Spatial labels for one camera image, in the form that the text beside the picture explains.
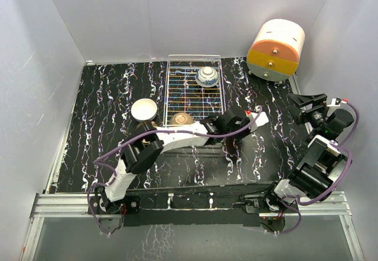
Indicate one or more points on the blue floral porcelain bowl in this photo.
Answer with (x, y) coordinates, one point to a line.
(207, 77)

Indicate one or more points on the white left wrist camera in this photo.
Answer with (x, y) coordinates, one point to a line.
(258, 118)

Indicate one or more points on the tan bowl with brown rim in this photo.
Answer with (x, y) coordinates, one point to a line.
(145, 123)

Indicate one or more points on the black bowl with beige outside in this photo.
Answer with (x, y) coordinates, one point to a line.
(181, 118)

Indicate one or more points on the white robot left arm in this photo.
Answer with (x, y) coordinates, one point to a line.
(140, 151)

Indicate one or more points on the aluminium frame rail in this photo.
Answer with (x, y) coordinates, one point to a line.
(75, 205)

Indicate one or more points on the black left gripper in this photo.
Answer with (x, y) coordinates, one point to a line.
(245, 133)

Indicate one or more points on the round mini drawer cabinet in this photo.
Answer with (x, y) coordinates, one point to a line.
(276, 50)

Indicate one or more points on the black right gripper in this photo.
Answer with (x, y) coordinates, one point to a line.
(300, 100)

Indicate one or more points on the white bowl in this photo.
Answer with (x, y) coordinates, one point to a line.
(144, 110)

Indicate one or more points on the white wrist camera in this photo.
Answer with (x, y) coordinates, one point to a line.
(258, 118)
(336, 102)

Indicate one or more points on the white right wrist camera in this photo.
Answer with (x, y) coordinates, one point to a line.
(336, 102)

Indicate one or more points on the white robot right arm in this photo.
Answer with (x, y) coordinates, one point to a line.
(322, 166)

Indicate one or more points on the white wire dish rack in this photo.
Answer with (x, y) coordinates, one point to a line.
(184, 94)

